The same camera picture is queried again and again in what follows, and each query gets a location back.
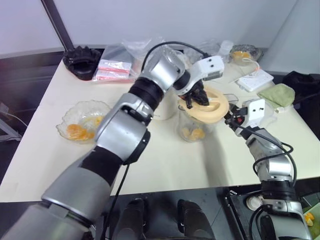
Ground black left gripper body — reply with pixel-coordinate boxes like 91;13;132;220
185;80;208;100

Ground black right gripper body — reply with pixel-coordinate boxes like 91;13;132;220
224;106;248;126

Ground cream round lid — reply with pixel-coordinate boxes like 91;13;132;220
180;87;230;124

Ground clear glass jar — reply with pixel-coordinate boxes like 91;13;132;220
175;93;239;144

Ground cream blender base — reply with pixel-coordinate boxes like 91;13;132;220
151;86;180;121

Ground orange food pieces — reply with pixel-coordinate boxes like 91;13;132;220
232;50;251;60

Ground glass bowl with orange slices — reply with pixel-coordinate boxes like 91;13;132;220
55;99;112;146

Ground clear plastic measuring cup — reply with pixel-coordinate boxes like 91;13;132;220
262;101;281;126

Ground white power strip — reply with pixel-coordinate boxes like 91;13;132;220
235;69;275;93

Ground green cloth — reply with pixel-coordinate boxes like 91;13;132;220
257;83;296;110

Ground small glass bowl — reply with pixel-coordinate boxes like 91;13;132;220
228;44;265;67

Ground crumpled clear plastic bag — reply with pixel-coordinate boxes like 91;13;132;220
121;37;166;66

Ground dark chair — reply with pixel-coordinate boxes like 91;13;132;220
282;70;320;106

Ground bag of red white packets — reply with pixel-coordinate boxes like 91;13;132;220
91;44;141;84

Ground white round cup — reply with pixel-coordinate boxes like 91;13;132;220
245;194;264;210

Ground black tray under table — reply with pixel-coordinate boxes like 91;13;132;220
224;185;320;240

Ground black ruffled bowl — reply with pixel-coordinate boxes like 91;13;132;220
62;45;102;82

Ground dark diagonal pole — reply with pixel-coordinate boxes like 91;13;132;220
40;0;76;51

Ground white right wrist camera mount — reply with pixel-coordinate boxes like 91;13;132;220
240;98;266;129

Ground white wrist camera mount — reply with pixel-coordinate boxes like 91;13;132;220
240;98;266;129
184;55;225;96

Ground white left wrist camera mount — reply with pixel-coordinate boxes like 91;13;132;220
184;55;225;96

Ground white power cord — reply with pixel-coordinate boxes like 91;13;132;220
226;57;261;86

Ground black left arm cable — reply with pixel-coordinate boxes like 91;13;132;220
103;40;210;240

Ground grey metal frame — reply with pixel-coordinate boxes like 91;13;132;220
0;101;24;144

